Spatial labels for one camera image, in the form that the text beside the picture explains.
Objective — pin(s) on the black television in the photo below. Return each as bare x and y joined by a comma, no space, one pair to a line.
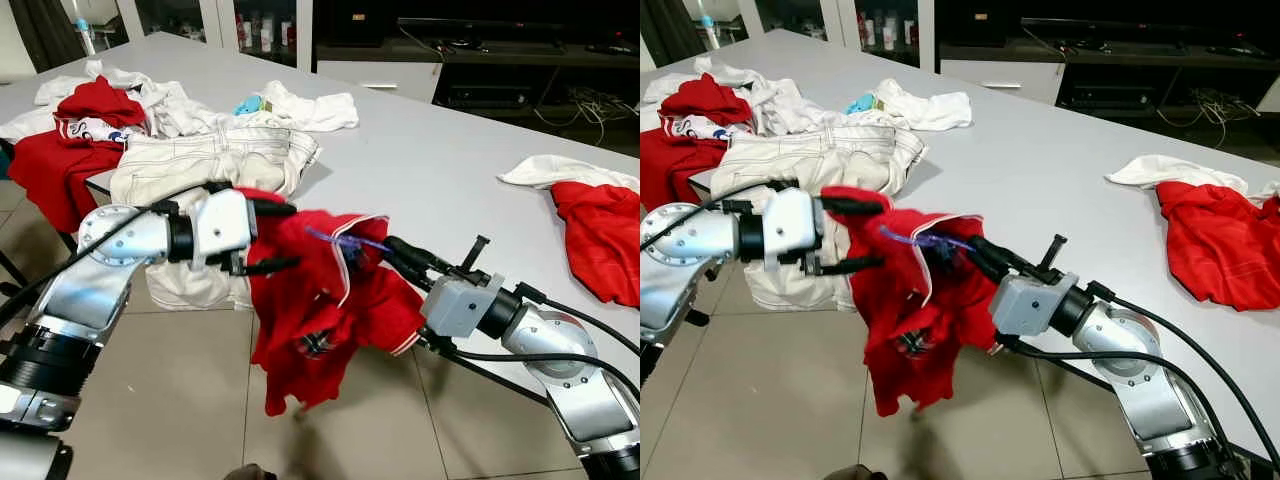
500,30
1130,30

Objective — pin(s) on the dark grey curtain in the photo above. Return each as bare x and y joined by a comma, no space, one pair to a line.
670,30
45,30

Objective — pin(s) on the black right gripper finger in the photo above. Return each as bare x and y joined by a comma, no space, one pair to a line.
410,272
998,252
415,252
990,270

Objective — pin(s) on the white garment blue print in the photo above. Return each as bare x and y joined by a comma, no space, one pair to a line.
95,128
705,126

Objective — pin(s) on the red t-shirt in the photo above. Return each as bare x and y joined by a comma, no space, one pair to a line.
670,170
50,170

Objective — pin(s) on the red polo shirt plaid patch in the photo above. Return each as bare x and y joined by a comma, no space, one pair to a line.
900,340
300,330

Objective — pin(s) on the black set-top box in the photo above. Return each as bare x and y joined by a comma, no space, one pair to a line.
485,96
1110,96

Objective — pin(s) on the white crumpled cloth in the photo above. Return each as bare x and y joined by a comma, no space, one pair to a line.
1270,195

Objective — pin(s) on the black metal leg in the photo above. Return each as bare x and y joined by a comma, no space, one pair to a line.
12,268

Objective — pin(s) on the purple plastic hanger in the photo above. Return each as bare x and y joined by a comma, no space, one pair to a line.
345,240
925,240

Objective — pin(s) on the red knit garment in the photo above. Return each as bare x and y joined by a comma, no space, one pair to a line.
605,240
1220,240

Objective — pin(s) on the wooden TV stand white drawer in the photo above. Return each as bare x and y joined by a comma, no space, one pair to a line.
1000,78
380,78

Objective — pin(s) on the red white bottle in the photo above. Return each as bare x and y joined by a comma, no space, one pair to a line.
287,34
908,32

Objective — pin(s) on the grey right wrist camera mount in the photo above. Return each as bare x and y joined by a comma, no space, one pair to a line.
458,305
1030,305

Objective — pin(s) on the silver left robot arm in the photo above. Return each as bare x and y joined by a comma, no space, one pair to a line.
680,260
110,260

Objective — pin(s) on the cream jeans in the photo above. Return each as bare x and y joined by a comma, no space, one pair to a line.
800,160
200,160

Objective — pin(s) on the white glass-door cabinet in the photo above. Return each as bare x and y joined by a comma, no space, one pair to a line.
925,30
222,25

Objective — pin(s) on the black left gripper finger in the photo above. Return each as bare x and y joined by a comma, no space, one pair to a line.
275,208
855,206
855,264
275,265

